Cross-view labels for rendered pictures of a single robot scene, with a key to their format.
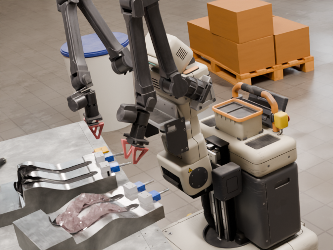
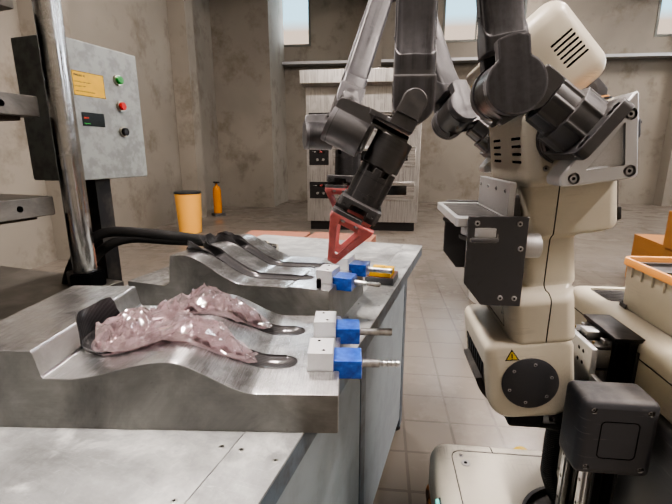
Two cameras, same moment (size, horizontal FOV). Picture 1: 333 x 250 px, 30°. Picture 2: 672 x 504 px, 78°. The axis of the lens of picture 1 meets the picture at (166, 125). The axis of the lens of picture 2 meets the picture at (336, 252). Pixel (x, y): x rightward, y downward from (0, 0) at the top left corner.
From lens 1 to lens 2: 193 cm
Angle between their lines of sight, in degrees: 34
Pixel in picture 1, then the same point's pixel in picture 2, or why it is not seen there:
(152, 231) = (259, 456)
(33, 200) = (181, 279)
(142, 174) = not seen: hidden behind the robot
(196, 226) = (519, 478)
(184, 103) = (537, 181)
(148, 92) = (413, 71)
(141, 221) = (256, 409)
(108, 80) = not seen: hidden behind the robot
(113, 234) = (158, 405)
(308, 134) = not seen: outside the picture
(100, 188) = (295, 307)
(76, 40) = (365, 37)
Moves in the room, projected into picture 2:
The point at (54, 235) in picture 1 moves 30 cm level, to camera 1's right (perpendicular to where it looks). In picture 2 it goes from (28, 332) to (157, 405)
